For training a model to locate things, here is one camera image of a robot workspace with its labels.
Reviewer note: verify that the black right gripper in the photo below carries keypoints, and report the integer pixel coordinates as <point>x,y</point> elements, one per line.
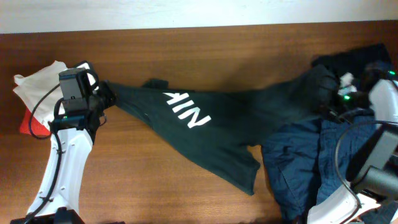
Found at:
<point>337,110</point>

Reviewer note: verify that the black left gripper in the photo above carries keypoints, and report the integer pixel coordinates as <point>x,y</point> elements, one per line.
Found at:
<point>105,88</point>

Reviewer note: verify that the dark green Nike t-shirt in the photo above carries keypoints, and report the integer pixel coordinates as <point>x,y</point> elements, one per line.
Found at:
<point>214,129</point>

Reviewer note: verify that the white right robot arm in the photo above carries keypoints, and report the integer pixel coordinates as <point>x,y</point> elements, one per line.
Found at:
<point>370,181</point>

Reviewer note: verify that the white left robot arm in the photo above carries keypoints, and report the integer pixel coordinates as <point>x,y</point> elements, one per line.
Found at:
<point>73,132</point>

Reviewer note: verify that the black garment in pile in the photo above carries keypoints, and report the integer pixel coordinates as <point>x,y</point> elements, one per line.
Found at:
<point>355,61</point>

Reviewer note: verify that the red folded shirt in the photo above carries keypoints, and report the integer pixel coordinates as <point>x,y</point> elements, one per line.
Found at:
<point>37,128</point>

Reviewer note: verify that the white folded shirt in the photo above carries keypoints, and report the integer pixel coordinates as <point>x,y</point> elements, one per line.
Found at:
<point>40,92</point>

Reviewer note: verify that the navy blue garment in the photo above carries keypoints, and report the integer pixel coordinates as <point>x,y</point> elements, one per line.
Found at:
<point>299,162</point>

